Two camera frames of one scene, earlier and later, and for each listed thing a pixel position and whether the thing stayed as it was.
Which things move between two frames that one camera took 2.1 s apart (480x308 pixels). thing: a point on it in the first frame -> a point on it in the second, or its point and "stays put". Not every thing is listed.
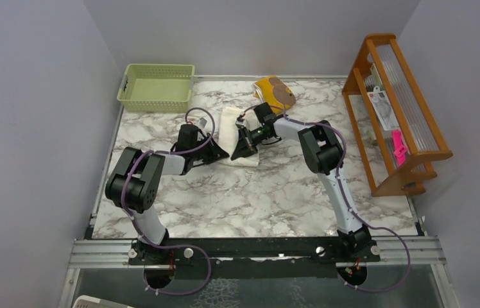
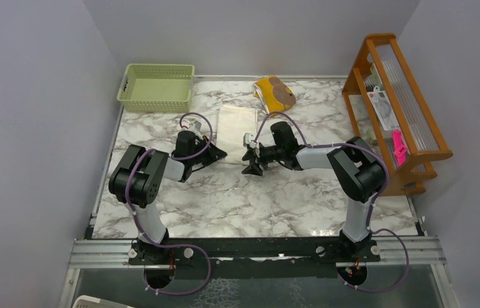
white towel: (232, 120) stays put
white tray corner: (88, 301) stays put
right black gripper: (244, 146) -> (255, 158)
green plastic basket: (156, 88) stays put
